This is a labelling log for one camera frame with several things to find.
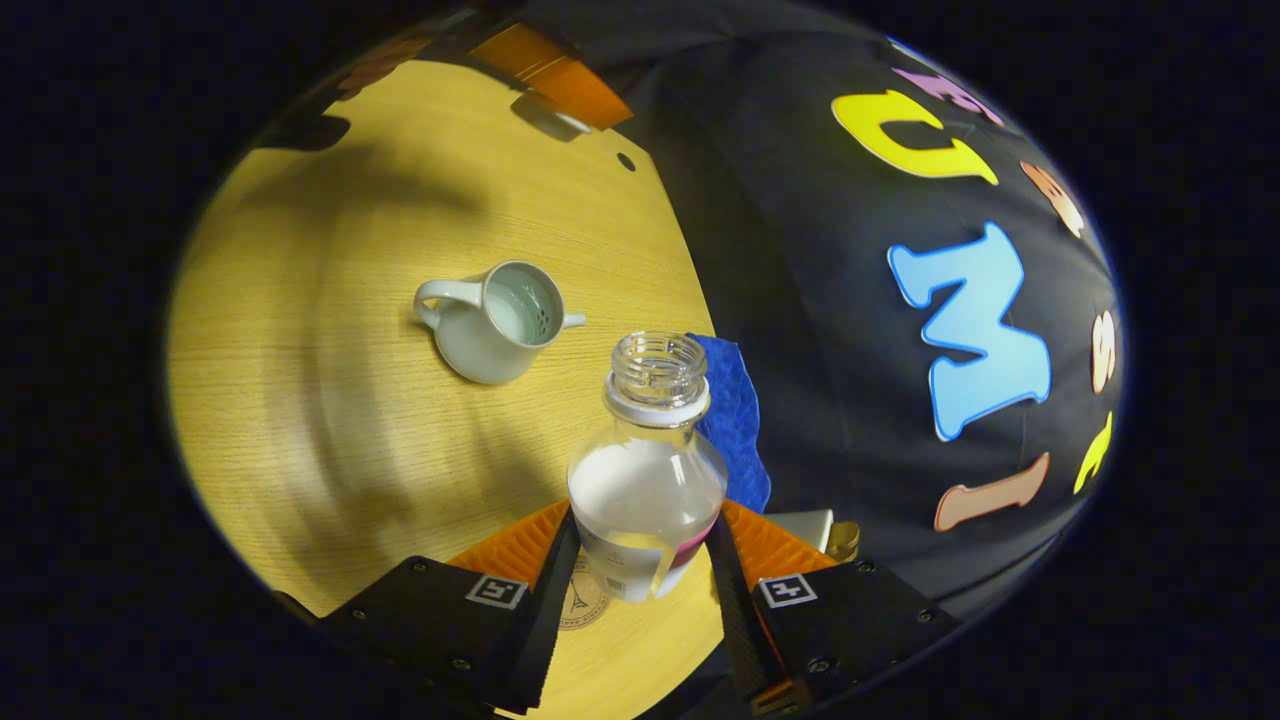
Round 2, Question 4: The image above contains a clear plastic water bottle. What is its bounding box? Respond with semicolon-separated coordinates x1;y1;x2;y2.
567;331;729;604

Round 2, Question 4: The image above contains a white toaster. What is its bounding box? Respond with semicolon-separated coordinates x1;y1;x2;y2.
770;508;836;553

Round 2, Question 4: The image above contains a white teacup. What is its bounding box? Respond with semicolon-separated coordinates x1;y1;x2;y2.
414;260;587;386

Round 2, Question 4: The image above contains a round beige coaster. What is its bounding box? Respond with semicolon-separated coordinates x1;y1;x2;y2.
558;575;613;631

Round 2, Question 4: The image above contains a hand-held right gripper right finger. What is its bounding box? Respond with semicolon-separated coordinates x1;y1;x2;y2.
705;498;961;716

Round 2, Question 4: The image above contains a black backdrop cloth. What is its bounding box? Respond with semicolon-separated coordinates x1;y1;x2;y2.
520;0;1123;641

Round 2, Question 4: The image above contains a blue folded towel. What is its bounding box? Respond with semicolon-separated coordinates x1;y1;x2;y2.
690;333;773;514

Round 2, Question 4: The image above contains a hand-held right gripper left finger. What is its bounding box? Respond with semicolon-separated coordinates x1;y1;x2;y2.
318;500;583;716

